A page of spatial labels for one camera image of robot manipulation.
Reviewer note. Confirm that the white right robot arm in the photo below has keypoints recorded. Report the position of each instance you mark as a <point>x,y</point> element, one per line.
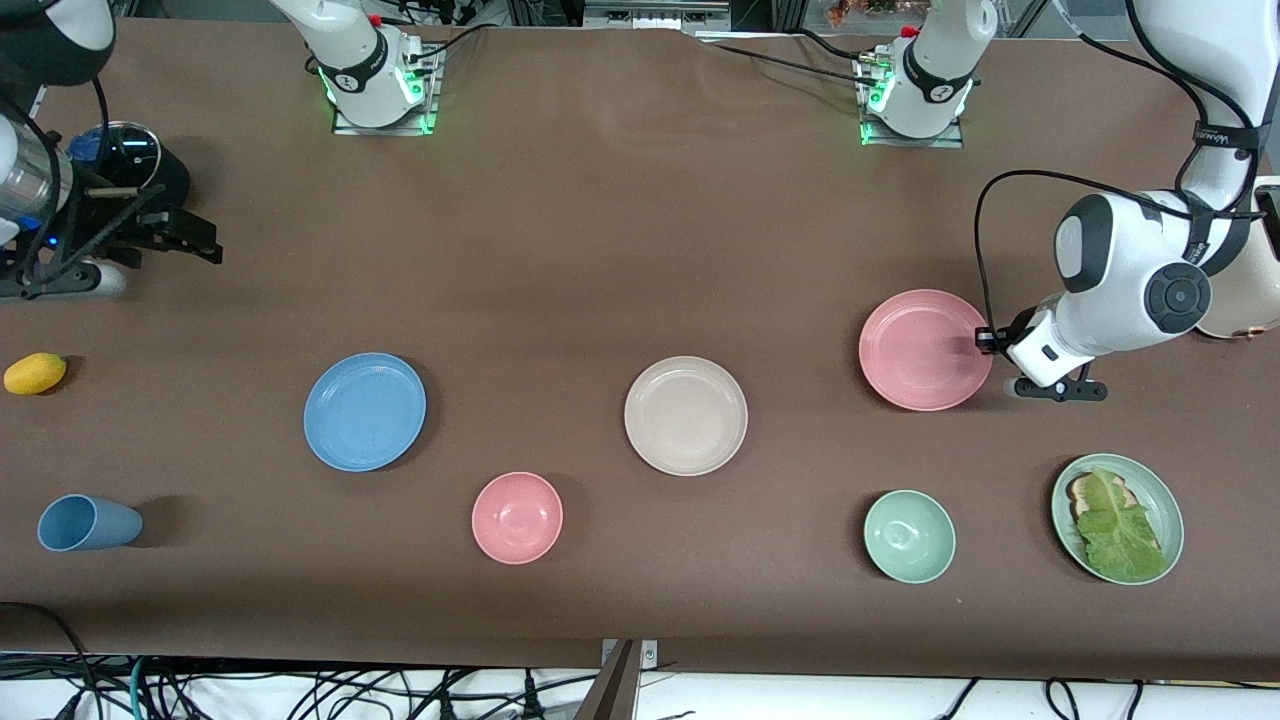
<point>355,70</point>

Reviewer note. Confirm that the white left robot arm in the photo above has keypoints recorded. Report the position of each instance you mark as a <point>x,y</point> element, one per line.
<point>1120,260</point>

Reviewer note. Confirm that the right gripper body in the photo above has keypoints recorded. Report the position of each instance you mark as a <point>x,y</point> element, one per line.
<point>118,222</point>

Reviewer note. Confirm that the blue plate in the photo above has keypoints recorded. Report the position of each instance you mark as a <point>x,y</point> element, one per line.
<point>365,412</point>

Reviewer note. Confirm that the white pan with copper rim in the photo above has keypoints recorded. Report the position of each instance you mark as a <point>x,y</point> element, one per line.
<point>1250,310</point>

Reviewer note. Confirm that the green bowl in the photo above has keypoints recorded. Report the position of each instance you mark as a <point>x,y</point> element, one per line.
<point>909,536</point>

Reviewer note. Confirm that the yellow lemon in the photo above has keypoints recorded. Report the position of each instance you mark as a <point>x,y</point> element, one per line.
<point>35,373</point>

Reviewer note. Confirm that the pink bowl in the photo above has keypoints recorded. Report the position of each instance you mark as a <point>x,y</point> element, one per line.
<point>517,518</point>

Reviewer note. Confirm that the blue cup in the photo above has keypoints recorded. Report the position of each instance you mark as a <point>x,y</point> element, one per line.
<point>90,523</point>

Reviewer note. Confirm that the green lettuce leaf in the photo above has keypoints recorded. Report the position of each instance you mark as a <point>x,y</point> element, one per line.
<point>1120,530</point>

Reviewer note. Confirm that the toasted bread slice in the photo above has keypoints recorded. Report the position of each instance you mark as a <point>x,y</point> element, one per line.
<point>1078,492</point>

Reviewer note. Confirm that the silver table edge bracket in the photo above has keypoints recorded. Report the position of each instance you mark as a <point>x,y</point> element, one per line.
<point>650,655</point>

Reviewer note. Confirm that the aluminium frame rail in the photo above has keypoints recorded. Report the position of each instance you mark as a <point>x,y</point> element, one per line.
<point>655,12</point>
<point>38,105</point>

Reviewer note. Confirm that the green plate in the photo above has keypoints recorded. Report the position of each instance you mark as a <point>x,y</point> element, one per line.
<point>1163,500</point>

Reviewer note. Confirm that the beige plate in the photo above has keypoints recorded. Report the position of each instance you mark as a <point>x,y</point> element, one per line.
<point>686,416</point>

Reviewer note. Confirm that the pink plate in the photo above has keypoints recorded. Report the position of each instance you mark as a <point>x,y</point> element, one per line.
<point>920,350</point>

